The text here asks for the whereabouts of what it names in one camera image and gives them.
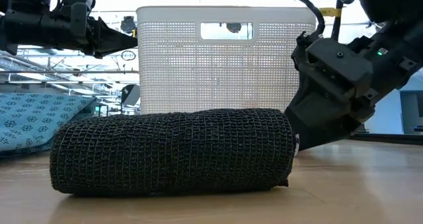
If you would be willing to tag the dark monitor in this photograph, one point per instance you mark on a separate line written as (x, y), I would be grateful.
(131, 95)

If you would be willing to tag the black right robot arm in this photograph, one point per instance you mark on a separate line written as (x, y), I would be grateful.
(396, 35)

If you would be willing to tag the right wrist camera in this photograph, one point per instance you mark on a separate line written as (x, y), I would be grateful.
(340, 59)

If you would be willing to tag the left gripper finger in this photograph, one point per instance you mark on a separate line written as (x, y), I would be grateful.
(115, 40)

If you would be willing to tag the black metal table frame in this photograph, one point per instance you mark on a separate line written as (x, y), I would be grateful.
(390, 138)

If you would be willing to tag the blue patterned cloth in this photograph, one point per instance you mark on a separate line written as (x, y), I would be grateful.
(29, 125)

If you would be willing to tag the black bandage roll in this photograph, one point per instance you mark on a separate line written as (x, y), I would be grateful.
(172, 151)

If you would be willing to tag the white perforated plastic basket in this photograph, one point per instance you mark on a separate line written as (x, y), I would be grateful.
(224, 78)

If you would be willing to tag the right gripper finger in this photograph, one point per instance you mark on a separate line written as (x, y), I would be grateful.
(314, 125)

